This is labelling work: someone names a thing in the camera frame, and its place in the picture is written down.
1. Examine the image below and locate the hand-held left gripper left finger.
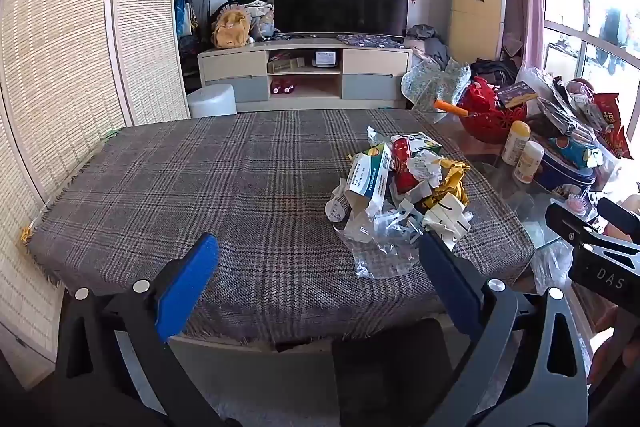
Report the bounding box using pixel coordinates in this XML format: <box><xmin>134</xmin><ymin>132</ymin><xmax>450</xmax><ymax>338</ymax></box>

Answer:
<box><xmin>52</xmin><ymin>233</ymin><xmax>243</xmax><ymax>427</ymax></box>

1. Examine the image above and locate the folded clothes pile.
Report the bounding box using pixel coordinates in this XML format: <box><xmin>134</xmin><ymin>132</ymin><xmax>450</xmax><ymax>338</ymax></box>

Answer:
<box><xmin>240</xmin><ymin>0</ymin><xmax>276</xmax><ymax>42</ymax></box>

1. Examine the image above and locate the red snack bag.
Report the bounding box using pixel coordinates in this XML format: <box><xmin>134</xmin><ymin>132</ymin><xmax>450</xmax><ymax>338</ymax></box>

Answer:
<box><xmin>592</xmin><ymin>92</ymin><xmax>633</xmax><ymax>159</ymax></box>

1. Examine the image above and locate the dark blue book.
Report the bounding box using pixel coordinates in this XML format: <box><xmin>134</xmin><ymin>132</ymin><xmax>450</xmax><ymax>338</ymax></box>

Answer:
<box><xmin>497</xmin><ymin>82</ymin><xmax>540</xmax><ymax>109</ymax></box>

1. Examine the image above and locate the flat cardboard box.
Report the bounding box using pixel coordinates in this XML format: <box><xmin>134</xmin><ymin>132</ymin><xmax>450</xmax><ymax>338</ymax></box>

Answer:
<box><xmin>267</xmin><ymin>56</ymin><xmax>306</xmax><ymax>74</ymax></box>

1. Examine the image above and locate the silver foil bag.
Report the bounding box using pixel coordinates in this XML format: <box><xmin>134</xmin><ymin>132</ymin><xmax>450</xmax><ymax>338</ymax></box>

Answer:
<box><xmin>366</xmin><ymin>126</ymin><xmax>393</xmax><ymax>148</ymax></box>

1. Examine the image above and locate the white black carton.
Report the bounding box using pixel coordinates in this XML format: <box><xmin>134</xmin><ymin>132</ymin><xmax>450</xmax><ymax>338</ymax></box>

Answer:
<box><xmin>422</xmin><ymin>192</ymin><xmax>474</xmax><ymax>250</ymax></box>

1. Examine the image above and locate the yellow plush toy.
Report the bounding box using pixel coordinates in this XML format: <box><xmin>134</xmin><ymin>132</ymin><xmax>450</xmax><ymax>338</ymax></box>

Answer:
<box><xmin>211</xmin><ymin>8</ymin><xmax>251</xmax><ymax>50</ymax></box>

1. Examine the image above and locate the white round stool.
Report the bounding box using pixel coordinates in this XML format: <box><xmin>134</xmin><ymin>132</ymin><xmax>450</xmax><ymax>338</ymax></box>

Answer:
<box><xmin>187</xmin><ymin>83</ymin><xmax>237</xmax><ymax>118</ymax></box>

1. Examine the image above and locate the black bag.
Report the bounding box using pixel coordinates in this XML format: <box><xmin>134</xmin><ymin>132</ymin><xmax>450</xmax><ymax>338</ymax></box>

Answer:
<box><xmin>470</xmin><ymin>59</ymin><xmax>518</xmax><ymax>84</ymax></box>

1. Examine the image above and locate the black silver packet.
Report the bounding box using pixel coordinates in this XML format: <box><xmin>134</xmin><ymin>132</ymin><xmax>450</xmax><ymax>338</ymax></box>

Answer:
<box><xmin>537</xmin><ymin>79</ymin><xmax>601</xmax><ymax>138</ymax></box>

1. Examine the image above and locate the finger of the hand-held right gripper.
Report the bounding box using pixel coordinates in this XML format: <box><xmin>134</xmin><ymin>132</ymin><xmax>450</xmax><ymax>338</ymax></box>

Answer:
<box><xmin>545</xmin><ymin>203</ymin><xmax>640</xmax><ymax>255</ymax></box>
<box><xmin>597</xmin><ymin>197</ymin><xmax>640</xmax><ymax>235</ymax></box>

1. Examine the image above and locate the grey clothes pile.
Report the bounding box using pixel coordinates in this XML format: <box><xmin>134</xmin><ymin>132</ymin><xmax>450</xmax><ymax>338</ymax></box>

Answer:
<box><xmin>404</xmin><ymin>24</ymin><xmax>451</xmax><ymax>68</ymax></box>

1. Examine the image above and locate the red plastic basket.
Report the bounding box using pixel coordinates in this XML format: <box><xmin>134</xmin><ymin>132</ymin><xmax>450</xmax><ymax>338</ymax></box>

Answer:
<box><xmin>457</xmin><ymin>77</ymin><xmax>528</xmax><ymax>144</ymax></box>

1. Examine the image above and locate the white bottle yellow cap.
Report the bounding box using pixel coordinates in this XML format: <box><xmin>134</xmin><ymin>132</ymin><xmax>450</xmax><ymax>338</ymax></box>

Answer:
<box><xmin>513</xmin><ymin>140</ymin><xmax>545</xmax><ymax>184</ymax></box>
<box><xmin>501</xmin><ymin>120</ymin><xmax>532</xmax><ymax>166</ymax></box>

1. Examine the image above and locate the dark patterned cloth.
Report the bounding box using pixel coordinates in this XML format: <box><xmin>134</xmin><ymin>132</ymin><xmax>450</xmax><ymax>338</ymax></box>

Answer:
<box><xmin>336</xmin><ymin>34</ymin><xmax>405</xmax><ymax>50</ymax></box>

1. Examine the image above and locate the beige grey television stand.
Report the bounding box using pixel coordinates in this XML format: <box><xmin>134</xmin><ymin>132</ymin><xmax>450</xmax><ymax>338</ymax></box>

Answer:
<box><xmin>197</xmin><ymin>39</ymin><xmax>413</xmax><ymax>104</ymax></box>

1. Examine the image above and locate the woven folding screen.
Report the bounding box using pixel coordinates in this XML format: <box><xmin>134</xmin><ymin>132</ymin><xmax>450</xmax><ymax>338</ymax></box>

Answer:
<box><xmin>0</xmin><ymin>0</ymin><xmax>191</xmax><ymax>378</ymax></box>

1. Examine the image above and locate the white green medicine box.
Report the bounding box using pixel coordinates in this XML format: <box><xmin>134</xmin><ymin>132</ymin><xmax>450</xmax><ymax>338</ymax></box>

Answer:
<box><xmin>348</xmin><ymin>142</ymin><xmax>392</xmax><ymax>209</ymax></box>

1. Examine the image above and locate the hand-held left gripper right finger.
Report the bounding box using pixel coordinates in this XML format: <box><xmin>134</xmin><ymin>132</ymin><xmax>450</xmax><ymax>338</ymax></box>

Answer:
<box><xmin>418</xmin><ymin>231</ymin><xmax>590</xmax><ymax>427</ymax></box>

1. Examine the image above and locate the grey plaid tablecloth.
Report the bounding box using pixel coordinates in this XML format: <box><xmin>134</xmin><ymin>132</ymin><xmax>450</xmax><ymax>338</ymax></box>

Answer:
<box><xmin>22</xmin><ymin>108</ymin><xmax>536</xmax><ymax>348</ymax></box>

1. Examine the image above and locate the green and white small box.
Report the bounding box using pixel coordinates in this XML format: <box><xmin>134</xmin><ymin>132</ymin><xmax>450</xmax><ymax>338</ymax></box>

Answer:
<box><xmin>391</xmin><ymin>132</ymin><xmax>444</xmax><ymax>158</ymax></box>

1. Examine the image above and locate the blue hanging bag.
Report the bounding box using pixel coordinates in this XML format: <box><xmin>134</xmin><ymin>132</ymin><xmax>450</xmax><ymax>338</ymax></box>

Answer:
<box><xmin>175</xmin><ymin>0</ymin><xmax>198</xmax><ymax>38</ymax></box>

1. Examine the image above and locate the clear plastic wrap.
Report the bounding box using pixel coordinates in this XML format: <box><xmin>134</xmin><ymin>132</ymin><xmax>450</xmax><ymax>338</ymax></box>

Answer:
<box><xmin>336</xmin><ymin>202</ymin><xmax>426</xmax><ymax>279</ymax></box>

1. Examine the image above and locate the white wrapper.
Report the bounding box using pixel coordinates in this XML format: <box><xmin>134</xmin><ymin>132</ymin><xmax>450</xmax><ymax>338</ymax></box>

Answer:
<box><xmin>325</xmin><ymin>179</ymin><xmax>353</xmax><ymax>222</ymax></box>

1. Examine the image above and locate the red candy tube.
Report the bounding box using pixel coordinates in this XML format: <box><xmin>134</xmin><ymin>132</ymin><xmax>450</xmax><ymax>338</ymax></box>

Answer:
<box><xmin>390</xmin><ymin>138</ymin><xmax>418</xmax><ymax>194</ymax></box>

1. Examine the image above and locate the green blue snack bag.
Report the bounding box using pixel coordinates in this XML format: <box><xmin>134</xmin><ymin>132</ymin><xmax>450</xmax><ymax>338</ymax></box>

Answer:
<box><xmin>547</xmin><ymin>134</ymin><xmax>601</xmax><ymax>168</ymax></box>

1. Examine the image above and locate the floral cloth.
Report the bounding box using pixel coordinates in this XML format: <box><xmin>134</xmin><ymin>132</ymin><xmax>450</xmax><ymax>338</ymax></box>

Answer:
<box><xmin>401</xmin><ymin>57</ymin><xmax>472</xmax><ymax>112</ymax></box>

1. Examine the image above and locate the person's right hand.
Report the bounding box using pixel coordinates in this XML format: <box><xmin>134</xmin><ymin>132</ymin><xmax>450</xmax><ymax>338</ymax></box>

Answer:
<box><xmin>587</xmin><ymin>306</ymin><xmax>623</xmax><ymax>400</ymax></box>

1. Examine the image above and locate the orange handled knife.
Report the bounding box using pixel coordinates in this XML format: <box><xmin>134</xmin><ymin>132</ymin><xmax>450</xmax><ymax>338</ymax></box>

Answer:
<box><xmin>434</xmin><ymin>99</ymin><xmax>469</xmax><ymax>116</ymax></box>

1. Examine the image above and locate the blue round tin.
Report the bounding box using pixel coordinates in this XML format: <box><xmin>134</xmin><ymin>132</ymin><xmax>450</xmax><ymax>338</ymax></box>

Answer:
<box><xmin>535</xmin><ymin>142</ymin><xmax>598</xmax><ymax>202</ymax></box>

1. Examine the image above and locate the yellow striped wrapper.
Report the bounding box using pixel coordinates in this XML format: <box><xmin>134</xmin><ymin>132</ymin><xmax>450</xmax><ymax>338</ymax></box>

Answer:
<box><xmin>420</xmin><ymin>158</ymin><xmax>472</xmax><ymax>210</ymax></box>

